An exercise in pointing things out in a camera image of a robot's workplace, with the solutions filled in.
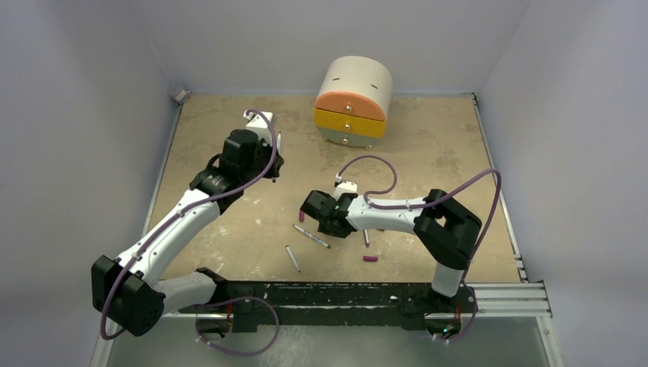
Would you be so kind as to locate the round cream drawer cabinet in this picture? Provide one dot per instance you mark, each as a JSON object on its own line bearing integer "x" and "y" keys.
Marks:
{"x": 353, "y": 102}

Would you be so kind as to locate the grey corner bracket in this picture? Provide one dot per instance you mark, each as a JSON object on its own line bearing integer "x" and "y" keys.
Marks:
{"x": 179, "y": 93}

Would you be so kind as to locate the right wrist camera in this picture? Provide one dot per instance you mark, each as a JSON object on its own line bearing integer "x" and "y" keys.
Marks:
{"x": 343, "y": 186}

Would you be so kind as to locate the grey marker pen green tip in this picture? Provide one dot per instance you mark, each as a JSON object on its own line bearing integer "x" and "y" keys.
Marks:
{"x": 311, "y": 236}

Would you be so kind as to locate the grey marker pen red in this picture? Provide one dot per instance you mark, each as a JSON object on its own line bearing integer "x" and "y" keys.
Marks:
{"x": 366, "y": 238}

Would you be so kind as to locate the aluminium frame rail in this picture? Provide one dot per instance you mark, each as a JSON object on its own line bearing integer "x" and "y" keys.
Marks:
{"x": 512, "y": 300}

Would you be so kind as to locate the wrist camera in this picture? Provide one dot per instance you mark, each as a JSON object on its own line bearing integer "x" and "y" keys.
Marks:
{"x": 257, "y": 123}
{"x": 343, "y": 186}

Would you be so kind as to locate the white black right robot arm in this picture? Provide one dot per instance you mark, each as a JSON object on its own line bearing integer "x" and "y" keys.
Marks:
{"x": 448, "y": 230}

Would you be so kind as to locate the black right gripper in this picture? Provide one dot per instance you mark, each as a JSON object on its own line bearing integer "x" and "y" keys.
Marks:
{"x": 314, "y": 206}

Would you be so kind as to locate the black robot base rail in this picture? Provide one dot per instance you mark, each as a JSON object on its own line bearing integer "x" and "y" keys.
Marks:
{"x": 410, "y": 306}

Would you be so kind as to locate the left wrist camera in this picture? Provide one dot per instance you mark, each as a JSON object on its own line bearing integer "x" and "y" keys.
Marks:
{"x": 257, "y": 123}

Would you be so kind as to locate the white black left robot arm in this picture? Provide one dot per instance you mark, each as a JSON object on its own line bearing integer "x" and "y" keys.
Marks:
{"x": 128, "y": 289}

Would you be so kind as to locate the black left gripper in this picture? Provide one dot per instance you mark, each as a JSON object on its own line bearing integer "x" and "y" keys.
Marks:
{"x": 273, "y": 171}

